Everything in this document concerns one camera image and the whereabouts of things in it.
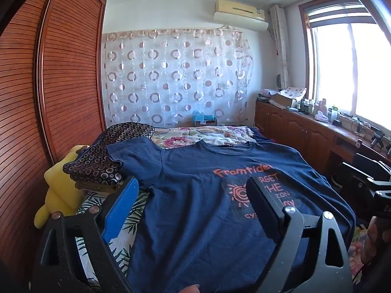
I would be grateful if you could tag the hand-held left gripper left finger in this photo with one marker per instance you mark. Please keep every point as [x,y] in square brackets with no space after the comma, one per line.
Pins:
[122,207]

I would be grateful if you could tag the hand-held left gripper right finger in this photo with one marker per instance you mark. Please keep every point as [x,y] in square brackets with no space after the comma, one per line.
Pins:
[265,207]

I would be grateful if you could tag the navy blue printed T-shirt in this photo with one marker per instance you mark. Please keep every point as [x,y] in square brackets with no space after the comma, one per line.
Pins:
[189,219]

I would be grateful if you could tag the person's right hand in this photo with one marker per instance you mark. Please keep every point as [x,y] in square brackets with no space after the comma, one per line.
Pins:
[371,241]

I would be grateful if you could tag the person's left hand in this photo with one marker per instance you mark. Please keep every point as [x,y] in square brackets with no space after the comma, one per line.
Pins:
[188,289]

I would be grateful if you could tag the dark circle-patterned pillow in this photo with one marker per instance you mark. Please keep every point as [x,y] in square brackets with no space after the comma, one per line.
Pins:
[128,132]
[91,164]

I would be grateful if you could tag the yellow plush toy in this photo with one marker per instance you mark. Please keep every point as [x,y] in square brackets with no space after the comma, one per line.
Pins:
[58,183]

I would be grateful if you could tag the navy blue bedsheet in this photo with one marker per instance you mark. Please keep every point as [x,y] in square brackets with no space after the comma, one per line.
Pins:
[262,135]

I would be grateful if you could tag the long wooden cabinet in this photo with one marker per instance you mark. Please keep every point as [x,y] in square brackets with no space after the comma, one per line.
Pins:
[293,128]

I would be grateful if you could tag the floral leaf-print blanket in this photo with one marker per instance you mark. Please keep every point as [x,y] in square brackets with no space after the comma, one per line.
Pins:
[183,139]

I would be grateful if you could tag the cluster of toiletry bottles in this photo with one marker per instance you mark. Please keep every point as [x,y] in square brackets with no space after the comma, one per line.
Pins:
[320,108]

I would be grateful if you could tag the teal box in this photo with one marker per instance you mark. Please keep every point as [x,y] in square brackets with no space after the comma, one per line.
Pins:
[200,117]

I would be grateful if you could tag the cardboard box with patterned paper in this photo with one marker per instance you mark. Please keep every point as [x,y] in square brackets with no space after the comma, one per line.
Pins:
[287,97]

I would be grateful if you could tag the small white fan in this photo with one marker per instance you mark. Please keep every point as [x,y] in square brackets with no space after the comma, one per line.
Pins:
[279,81]

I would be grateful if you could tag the sheer circle-patterned curtain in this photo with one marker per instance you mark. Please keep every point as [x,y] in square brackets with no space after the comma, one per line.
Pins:
[171,76]

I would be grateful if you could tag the wood-framed window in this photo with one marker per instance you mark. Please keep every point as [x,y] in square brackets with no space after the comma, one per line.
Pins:
[336,67]

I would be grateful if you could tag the wooden louvered wardrobe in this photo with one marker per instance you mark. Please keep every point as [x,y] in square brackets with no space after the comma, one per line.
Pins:
[70,67]

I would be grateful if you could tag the white window drape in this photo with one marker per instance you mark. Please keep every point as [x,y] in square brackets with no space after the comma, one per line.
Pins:
[279,42]

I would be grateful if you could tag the wall air conditioner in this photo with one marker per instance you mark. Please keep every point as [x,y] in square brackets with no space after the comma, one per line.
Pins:
[238,13]

